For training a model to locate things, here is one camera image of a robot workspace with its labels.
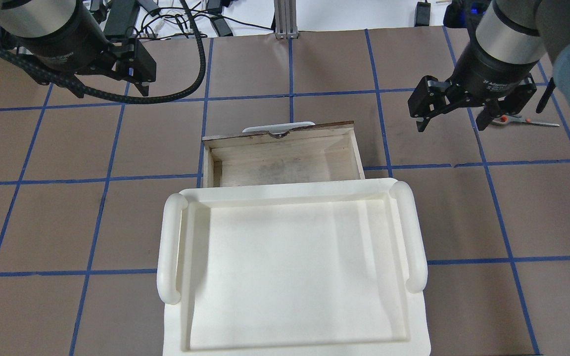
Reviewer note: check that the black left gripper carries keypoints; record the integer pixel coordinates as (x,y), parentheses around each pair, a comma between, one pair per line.
(70,43)

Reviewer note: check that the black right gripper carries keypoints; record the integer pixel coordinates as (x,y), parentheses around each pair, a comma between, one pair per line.
(492,71)

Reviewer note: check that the grey orange scissors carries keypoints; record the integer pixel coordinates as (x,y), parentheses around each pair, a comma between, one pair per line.
(527,120)

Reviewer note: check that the wooden drawer with white handle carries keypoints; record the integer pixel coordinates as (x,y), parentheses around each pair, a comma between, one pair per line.
(282,154)

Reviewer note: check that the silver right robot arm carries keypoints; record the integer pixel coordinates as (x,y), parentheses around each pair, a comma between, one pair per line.
(507,38)

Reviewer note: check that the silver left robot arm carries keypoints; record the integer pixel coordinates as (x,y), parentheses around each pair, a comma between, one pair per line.
(7,22)

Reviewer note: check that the white plastic tray box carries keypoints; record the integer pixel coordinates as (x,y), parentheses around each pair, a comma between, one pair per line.
(335,268)

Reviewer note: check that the aluminium frame post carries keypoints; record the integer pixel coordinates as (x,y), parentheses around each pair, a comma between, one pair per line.
(285,21)

